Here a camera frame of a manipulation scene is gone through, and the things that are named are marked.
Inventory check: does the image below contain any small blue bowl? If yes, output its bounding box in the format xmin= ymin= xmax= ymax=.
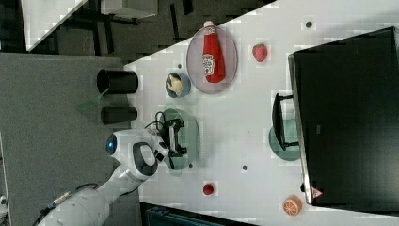
xmin=166 ymin=73 xmax=191 ymax=98

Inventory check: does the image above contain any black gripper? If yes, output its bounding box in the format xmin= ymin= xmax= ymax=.
xmin=161 ymin=119 xmax=187 ymax=157

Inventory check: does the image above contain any blue metal frame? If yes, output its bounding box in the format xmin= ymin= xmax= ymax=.
xmin=140 ymin=202 xmax=255 ymax=226

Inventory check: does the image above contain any orange slice toy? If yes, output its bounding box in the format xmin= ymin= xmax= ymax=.
xmin=282 ymin=195 xmax=302 ymax=217

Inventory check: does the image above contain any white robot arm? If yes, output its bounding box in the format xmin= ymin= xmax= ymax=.
xmin=32 ymin=119 xmax=186 ymax=226

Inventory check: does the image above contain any small black cup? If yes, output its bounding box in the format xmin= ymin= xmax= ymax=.
xmin=101 ymin=107 xmax=137 ymax=124

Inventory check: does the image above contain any red ketchup bottle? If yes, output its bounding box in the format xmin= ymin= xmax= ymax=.
xmin=202 ymin=21 xmax=226 ymax=84

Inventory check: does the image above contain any dark red toy strawberry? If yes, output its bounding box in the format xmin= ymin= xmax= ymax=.
xmin=203 ymin=184 xmax=215 ymax=196

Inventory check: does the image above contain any large black cup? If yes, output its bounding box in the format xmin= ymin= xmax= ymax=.
xmin=96 ymin=69 xmax=138 ymax=94

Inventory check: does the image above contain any grey round plate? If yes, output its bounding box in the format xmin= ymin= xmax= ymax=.
xmin=186 ymin=27 xmax=238 ymax=94

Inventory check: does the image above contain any mint green oval strainer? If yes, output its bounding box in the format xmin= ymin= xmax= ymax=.
xmin=159 ymin=108 xmax=200 ymax=171

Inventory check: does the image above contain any yellow toy chicken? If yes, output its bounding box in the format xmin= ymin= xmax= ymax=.
xmin=167 ymin=74 xmax=183 ymax=96

